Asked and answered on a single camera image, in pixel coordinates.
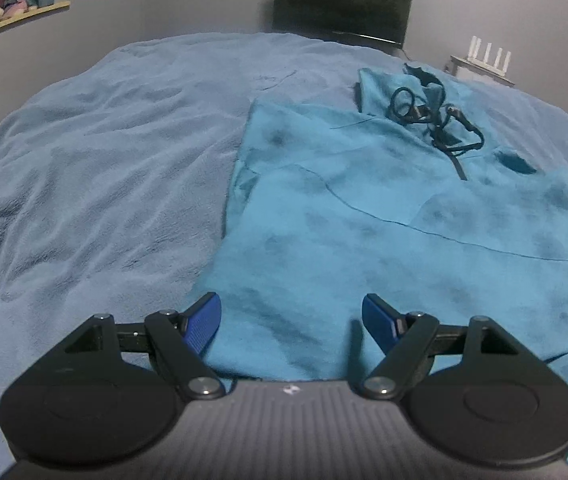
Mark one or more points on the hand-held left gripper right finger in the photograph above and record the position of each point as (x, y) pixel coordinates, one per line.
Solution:
(378, 318)

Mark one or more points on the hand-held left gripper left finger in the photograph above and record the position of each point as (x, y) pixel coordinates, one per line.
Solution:
(202, 321)

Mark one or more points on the teal hoodie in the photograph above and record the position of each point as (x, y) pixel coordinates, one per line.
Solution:
(364, 240)

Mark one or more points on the blue fleece blanket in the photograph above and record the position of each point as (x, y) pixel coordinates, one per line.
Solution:
(98, 160)

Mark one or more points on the small white stand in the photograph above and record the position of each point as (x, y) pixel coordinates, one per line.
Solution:
(479, 72)

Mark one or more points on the white router with antennas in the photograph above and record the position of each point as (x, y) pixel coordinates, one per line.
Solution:
(489, 57)

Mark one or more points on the black television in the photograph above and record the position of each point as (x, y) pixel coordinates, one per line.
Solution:
(341, 2)

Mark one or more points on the wooden shelf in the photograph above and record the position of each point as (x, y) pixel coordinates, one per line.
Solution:
(33, 14)

